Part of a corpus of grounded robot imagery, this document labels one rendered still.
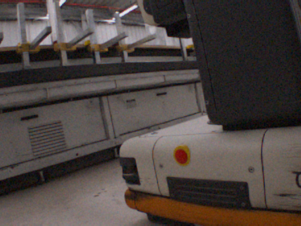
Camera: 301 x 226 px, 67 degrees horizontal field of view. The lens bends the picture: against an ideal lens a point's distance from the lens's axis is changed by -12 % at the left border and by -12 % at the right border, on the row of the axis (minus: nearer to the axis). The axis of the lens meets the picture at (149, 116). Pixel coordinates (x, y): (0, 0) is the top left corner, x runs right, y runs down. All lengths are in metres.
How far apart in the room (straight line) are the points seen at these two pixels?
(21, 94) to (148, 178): 0.98
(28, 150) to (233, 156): 1.40
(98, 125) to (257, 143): 1.56
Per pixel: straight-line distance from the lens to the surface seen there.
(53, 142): 1.77
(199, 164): 0.59
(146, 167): 0.71
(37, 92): 1.53
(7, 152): 1.68
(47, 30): 1.30
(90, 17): 1.82
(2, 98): 1.46
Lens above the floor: 0.38
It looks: 3 degrees down
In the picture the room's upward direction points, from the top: 11 degrees counter-clockwise
